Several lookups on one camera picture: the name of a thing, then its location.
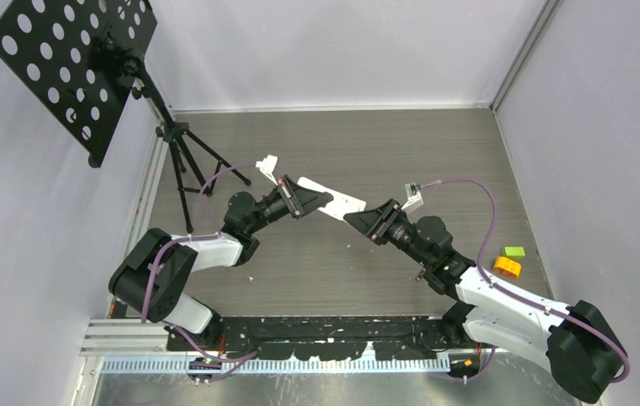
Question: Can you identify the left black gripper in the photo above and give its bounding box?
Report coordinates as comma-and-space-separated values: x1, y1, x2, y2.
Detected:
247, 175, 333, 235

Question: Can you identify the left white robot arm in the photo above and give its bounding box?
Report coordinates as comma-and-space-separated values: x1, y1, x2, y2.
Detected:
108, 176, 334, 350

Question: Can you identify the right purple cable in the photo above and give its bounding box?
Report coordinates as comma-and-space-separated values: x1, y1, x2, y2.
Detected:
420, 177, 632, 385

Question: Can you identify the purple cable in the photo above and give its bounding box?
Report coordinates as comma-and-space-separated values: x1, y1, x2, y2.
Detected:
139, 163, 259, 385
420, 177, 632, 385

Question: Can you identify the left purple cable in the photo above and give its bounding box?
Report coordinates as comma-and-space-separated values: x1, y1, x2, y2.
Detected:
139, 163, 259, 385

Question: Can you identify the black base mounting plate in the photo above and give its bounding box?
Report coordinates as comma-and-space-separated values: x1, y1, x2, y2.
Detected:
167, 315, 488, 362

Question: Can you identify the green block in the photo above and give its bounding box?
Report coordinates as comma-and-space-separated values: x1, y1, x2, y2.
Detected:
502, 246, 526, 260

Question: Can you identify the black perforated music stand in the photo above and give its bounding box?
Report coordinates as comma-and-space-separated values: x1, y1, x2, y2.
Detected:
0, 1, 252, 231

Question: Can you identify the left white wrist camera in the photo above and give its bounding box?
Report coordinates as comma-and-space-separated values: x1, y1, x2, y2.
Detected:
255, 155, 278, 185

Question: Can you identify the orange block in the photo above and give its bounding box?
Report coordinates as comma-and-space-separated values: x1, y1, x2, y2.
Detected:
492, 256, 522, 279

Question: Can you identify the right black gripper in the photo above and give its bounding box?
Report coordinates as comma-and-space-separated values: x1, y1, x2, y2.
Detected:
345, 198, 433, 268

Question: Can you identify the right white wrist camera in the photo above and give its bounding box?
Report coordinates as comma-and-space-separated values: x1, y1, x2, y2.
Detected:
402, 183, 424, 214

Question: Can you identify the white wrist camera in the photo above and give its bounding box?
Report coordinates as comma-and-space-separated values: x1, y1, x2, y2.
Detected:
255, 155, 278, 185
402, 183, 424, 214

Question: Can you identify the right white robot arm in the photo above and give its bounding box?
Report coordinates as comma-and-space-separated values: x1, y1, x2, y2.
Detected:
343, 200, 627, 403

